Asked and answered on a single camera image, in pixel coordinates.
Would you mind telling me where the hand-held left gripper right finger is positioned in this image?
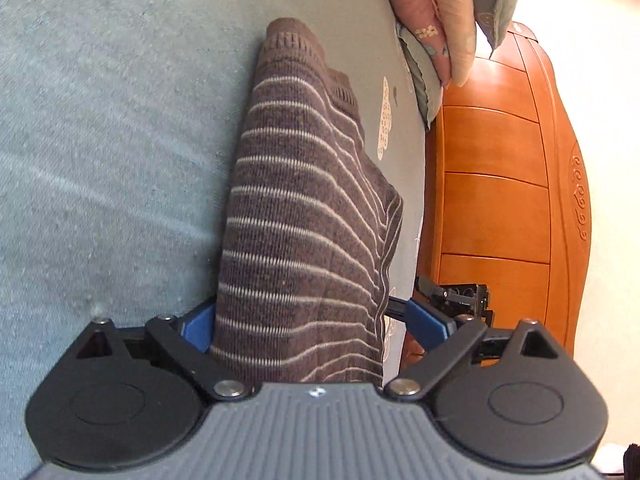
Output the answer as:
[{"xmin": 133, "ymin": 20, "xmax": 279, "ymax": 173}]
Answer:
[{"xmin": 384, "ymin": 299, "xmax": 573, "ymax": 402}]

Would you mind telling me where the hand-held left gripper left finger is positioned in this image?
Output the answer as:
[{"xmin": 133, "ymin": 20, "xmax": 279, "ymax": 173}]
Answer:
[{"xmin": 75, "ymin": 297, "xmax": 251, "ymax": 402}]

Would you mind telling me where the grey striped knit sweater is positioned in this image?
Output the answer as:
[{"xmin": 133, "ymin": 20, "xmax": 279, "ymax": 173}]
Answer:
[{"xmin": 209, "ymin": 17, "xmax": 405, "ymax": 386}]

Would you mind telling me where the wooden headboard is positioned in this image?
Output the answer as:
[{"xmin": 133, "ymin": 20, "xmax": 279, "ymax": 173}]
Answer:
[{"xmin": 400, "ymin": 20, "xmax": 593, "ymax": 376}]

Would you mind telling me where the grey-green pillow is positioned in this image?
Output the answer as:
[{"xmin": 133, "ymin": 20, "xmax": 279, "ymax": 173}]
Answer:
[{"xmin": 397, "ymin": 22, "xmax": 446, "ymax": 133}]

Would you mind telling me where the teal printed bed sheet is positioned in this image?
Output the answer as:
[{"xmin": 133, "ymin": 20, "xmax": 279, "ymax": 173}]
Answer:
[{"xmin": 0, "ymin": 0, "xmax": 436, "ymax": 480}]

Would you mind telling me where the pink floral quilt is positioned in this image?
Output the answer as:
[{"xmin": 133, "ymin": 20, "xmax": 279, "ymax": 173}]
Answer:
[{"xmin": 375, "ymin": 0, "xmax": 478, "ymax": 88}]

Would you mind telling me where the blue pillow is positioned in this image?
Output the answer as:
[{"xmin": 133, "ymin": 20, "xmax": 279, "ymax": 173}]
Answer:
[{"xmin": 470, "ymin": 0, "xmax": 525, "ymax": 61}]

